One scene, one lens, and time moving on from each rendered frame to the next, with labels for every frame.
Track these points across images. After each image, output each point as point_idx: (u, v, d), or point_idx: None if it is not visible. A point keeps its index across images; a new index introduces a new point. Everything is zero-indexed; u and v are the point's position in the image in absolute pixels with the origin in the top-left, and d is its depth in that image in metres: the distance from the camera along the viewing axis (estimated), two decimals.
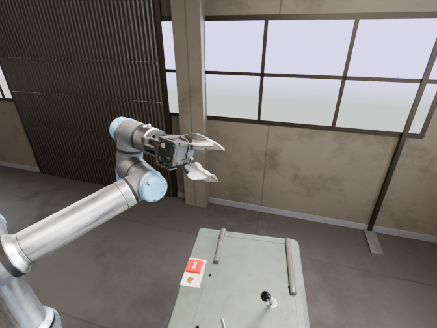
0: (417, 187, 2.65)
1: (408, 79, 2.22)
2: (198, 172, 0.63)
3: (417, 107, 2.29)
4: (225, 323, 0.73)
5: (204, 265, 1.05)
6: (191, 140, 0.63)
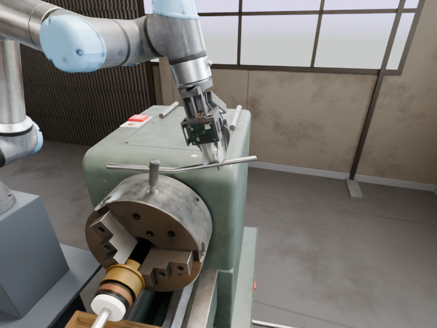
0: (397, 129, 2.63)
1: (384, 9, 2.21)
2: (207, 153, 0.58)
3: (393, 39, 2.27)
4: (250, 157, 0.59)
5: (149, 118, 1.03)
6: (222, 133, 0.56)
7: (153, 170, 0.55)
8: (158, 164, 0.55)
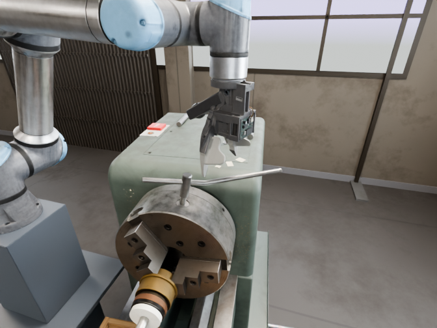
0: (402, 132, 2.66)
1: (389, 14, 2.23)
2: (211, 153, 0.54)
3: (399, 43, 2.29)
4: (276, 170, 0.62)
5: (166, 127, 1.05)
6: None
7: (186, 183, 0.58)
8: (190, 177, 0.58)
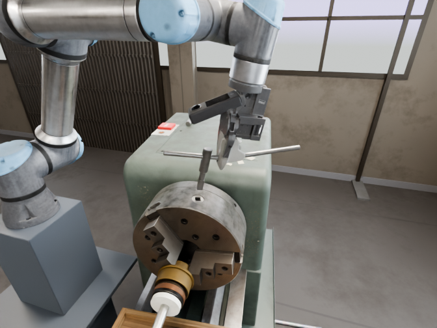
0: (402, 132, 2.69)
1: (391, 15, 2.26)
2: (229, 153, 0.58)
3: (400, 45, 2.32)
4: (294, 146, 0.63)
5: (176, 127, 1.08)
6: None
7: (207, 157, 0.58)
8: (211, 151, 0.58)
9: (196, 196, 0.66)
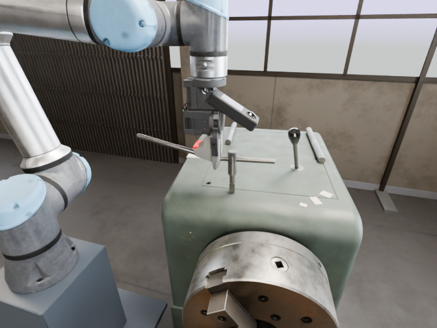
0: (433, 139, 2.50)
1: (426, 13, 2.08)
2: None
3: (436, 45, 2.14)
4: (143, 134, 0.61)
5: None
6: (211, 137, 0.55)
7: None
8: (229, 150, 0.60)
9: (275, 259, 0.48)
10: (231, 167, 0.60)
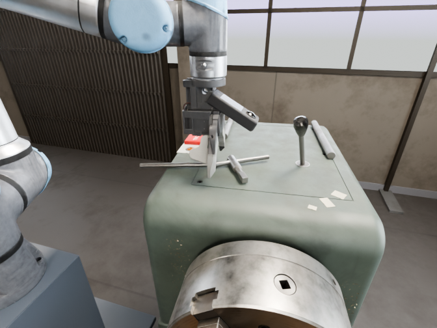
0: None
1: (435, 5, 1.98)
2: (216, 135, 0.64)
3: None
4: (145, 165, 0.65)
5: (209, 140, 0.80)
6: (210, 134, 0.53)
7: None
8: None
9: (279, 277, 0.38)
10: (235, 161, 0.62)
